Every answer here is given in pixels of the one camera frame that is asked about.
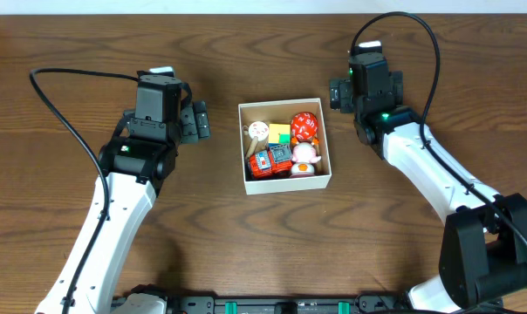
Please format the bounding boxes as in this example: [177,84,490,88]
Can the red ball with letters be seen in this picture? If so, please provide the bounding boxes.
[291,112,318,141]

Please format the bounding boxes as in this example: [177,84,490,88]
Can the white cardboard box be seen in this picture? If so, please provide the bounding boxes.
[238,98,332,195]

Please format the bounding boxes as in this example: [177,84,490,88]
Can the pink pig toy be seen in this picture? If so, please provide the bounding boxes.
[290,142,322,178]

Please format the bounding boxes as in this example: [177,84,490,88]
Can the pig face rattle drum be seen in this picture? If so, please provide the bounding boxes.
[243,121,270,160]

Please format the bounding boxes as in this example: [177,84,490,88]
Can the multicoloured puzzle cube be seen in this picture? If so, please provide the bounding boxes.
[268,124,291,146]

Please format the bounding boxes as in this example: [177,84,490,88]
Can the red toy truck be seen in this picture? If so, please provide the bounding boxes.
[248,144,293,180]

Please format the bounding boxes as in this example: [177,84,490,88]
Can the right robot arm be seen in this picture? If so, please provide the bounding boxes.
[330,44,527,313]

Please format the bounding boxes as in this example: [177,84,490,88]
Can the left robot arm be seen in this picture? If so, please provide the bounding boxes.
[37,66,210,313]

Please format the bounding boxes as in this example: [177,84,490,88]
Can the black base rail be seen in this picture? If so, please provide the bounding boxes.
[110,285,504,314]

